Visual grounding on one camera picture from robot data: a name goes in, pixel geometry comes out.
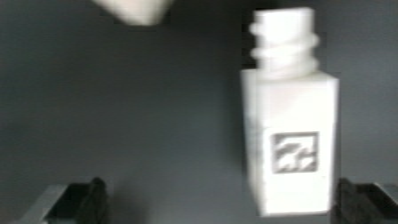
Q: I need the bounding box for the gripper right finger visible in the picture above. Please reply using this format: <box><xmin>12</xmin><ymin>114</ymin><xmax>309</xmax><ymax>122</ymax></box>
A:
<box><xmin>332</xmin><ymin>178</ymin><xmax>398</xmax><ymax>224</ymax></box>

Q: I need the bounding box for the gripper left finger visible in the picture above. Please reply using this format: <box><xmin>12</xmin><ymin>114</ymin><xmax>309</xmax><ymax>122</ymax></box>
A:
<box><xmin>19</xmin><ymin>178</ymin><xmax>110</xmax><ymax>224</ymax></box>

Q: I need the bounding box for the white table leg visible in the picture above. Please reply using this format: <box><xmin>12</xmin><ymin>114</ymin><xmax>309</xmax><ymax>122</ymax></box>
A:
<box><xmin>241</xmin><ymin>7</ymin><xmax>339</xmax><ymax>217</ymax></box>

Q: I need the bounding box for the white U-shaped fence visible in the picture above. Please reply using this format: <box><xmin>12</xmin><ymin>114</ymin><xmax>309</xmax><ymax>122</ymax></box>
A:
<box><xmin>92</xmin><ymin>0</ymin><xmax>176</xmax><ymax>26</ymax></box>

